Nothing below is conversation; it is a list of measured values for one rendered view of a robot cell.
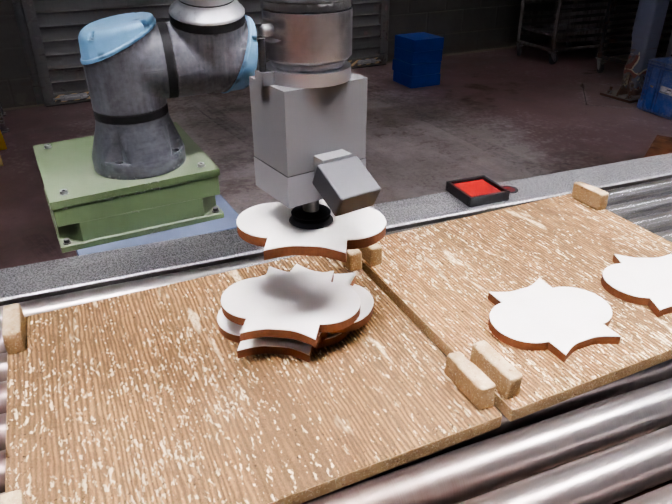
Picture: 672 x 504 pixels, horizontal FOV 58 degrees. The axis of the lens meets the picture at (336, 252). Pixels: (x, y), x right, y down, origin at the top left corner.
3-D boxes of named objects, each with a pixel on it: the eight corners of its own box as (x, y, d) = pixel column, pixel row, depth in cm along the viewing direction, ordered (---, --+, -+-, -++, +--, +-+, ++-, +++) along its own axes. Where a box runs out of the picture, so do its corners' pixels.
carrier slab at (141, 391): (11, 331, 68) (7, 319, 68) (339, 255, 83) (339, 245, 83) (8, 617, 41) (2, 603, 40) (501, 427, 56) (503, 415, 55)
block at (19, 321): (8, 325, 67) (1, 304, 65) (26, 321, 68) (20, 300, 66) (7, 357, 62) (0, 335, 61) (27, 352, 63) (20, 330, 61)
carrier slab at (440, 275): (345, 254, 84) (345, 243, 83) (571, 201, 99) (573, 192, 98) (510, 423, 56) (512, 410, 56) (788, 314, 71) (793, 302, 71)
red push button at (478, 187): (451, 191, 104) (452, 183, 103) (481, 186, 106) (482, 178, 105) (471, 205, 99) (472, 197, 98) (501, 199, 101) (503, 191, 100)
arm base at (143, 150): (83, 157, 105) (70, 100, 100) (167, 139, 112) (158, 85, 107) (109, 187, 94) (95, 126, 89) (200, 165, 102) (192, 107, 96)
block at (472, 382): (442, 373, 60) (444, 351, 59) (457, 368, 61) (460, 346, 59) (478, 413, 55) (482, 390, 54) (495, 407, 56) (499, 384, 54)
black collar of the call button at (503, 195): (445, 190, 104) (446, 181, 103) (482, 183, 107) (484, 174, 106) (469, 207, 98) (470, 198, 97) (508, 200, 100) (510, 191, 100)
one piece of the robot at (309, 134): (311, 56, 43) (315, 257, 51) (409, 43, 47) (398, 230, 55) (235, 32, 51) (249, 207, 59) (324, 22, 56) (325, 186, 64)
